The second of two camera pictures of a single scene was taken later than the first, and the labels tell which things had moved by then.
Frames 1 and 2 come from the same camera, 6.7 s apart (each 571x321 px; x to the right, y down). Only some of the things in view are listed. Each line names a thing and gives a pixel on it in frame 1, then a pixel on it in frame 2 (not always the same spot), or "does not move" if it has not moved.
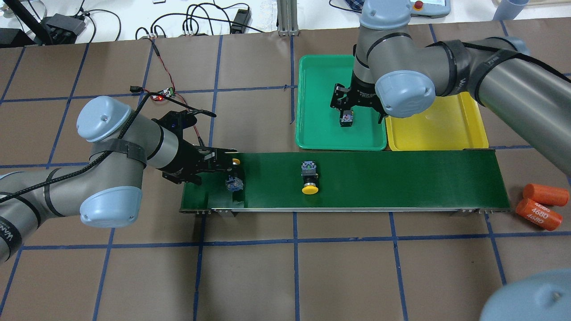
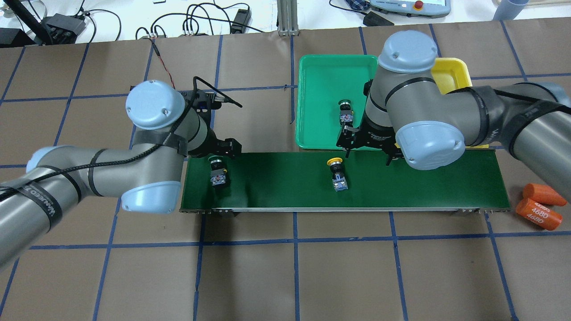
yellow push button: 234,182 to 339,181
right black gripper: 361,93 to 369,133
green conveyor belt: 382,180 does not move
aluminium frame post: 287,18 does not move
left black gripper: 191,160 to 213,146
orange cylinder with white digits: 537,214 does not move
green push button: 347,120 does not move
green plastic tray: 317,125 does not move
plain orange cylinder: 552,195 does not move
